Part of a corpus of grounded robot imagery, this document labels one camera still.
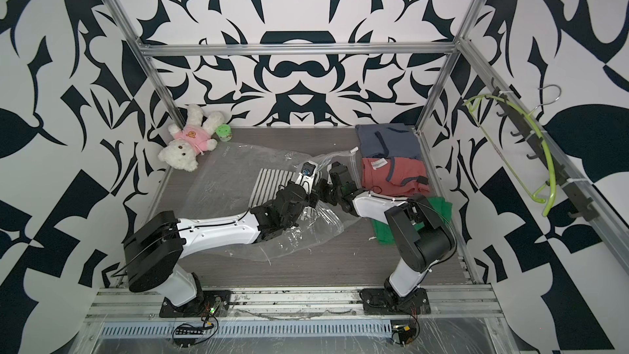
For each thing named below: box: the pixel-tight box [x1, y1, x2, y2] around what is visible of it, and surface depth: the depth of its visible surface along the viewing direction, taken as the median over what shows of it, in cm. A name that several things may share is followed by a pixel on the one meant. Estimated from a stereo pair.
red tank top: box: [361, 156, 430, 197], surface depth 104 cm
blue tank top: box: [355, 122, 421, 159], surface depth 117 cm
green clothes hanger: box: [463, 93, 557, 218], surface depth 57 cm
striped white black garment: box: [247, 167, 297, 209], surface depth 104 cm
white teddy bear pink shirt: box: [158, 104, 225, 173], surface depth 109 cm
